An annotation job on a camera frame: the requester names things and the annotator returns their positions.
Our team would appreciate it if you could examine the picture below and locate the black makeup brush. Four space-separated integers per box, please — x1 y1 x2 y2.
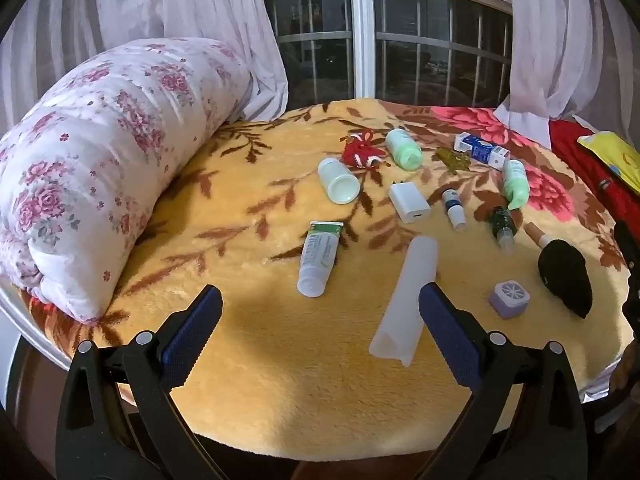
524 222 594 320

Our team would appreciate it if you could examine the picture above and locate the blue white carton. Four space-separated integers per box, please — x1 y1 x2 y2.
453 132 511 170

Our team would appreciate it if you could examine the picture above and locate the large green bottle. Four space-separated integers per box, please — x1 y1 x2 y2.
385 128 423 171

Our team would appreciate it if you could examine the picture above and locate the red cloth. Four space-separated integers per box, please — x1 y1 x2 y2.
547 119 640 241

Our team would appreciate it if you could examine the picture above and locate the white framed barred window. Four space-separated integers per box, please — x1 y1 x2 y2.
255 0 516 111

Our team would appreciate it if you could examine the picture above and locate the yellow plastic bag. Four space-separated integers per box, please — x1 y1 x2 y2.
576 131 640 198

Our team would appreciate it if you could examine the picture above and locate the light green squeeze tube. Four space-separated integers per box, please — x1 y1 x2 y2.
501 159 531 211

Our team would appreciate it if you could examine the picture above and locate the translucent white silicone sleeve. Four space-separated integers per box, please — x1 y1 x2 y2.
369 236 439 367

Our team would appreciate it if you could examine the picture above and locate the white green toothpaste tube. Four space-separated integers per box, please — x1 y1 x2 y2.
297 221 345 297

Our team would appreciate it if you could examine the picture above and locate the purple square air freshener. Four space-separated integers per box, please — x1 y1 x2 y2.
489 280 528 319

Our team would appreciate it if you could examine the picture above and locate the red knitted ornament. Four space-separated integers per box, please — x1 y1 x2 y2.
341 129 388 168

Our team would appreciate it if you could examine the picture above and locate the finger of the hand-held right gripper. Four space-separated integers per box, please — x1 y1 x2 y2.
613 219 640 311

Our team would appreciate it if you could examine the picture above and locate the olive green plastic leaf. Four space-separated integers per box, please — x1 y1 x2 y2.
434 147 472 177

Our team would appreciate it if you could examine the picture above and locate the dark green spray bottle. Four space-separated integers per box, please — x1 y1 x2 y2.
489 205 518 256

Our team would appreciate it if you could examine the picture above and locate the rolled floral quilt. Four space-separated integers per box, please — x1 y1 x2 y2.
0 36 253 323

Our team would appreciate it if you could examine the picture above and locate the white charger adapter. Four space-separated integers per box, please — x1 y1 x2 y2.
388 180 432 224

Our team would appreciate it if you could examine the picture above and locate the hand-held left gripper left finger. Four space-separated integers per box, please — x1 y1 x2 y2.
55 284 231 480

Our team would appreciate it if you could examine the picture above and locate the small white blue-label bottle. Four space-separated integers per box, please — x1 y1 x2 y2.
442 188 467 232

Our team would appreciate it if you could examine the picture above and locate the yellow floral blanket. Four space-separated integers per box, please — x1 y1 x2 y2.
20 99 633 453

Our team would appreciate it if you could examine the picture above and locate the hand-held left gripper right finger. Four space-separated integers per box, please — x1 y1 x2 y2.
418 281 588 480

